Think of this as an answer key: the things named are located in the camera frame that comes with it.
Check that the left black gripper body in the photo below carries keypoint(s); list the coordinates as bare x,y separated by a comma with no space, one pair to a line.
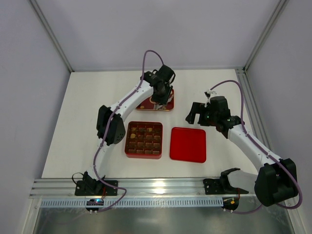
160,96

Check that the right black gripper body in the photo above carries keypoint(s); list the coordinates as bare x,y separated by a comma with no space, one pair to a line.
201,115

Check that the red box lid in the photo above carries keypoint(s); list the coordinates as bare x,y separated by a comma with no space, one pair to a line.
188,144

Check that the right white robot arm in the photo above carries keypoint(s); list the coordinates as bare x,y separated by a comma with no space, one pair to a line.
276,178

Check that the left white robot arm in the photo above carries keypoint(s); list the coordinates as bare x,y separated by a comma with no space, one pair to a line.
111,131

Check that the red chocolate tray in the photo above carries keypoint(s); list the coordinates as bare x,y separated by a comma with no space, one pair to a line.
148,105

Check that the red square chocolate box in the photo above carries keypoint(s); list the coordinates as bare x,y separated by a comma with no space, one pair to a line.
148,141

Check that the aluminium front rail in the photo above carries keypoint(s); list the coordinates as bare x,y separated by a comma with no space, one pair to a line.
52,187

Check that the slotted cable duct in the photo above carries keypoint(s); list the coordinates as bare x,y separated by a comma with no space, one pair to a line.
143,202

